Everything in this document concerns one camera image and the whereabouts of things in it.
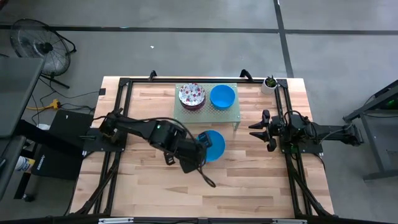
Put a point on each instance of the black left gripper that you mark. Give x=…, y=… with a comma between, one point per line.
x=189, y=155

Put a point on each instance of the yellow power plug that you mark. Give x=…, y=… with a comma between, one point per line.
x=49, y=105

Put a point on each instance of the grey desk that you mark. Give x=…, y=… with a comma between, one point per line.
x=15, y=93

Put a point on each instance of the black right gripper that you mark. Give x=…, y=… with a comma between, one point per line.
x=275, y=127

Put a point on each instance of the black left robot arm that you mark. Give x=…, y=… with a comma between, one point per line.
x=136, y=127

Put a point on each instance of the white yellow container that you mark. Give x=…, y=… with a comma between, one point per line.
x=23, y=164

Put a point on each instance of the small plant white pot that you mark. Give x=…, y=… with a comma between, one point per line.
x=269, y=85

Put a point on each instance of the small black tag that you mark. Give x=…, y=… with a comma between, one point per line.
x=102, y=91

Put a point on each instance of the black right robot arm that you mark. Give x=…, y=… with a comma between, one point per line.
x=335, y=133

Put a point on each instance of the silver bracket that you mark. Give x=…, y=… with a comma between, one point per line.
x=289, y=221
x=115, y=220

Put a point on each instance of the dark metal table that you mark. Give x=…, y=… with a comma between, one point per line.
x=371, y=146

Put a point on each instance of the black clamp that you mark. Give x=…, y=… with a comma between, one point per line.
x=246, y=74
x=152, y=75

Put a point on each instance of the blue plastic bowl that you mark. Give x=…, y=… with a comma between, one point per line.
x=222, y=97
x=217, y=146

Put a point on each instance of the black equipment case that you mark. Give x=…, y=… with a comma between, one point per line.
x=59, y=165

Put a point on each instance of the black floor fan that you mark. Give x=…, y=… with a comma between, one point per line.
x=40, y=46

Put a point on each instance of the green perforated metal rack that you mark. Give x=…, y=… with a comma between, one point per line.
x=217, y=116

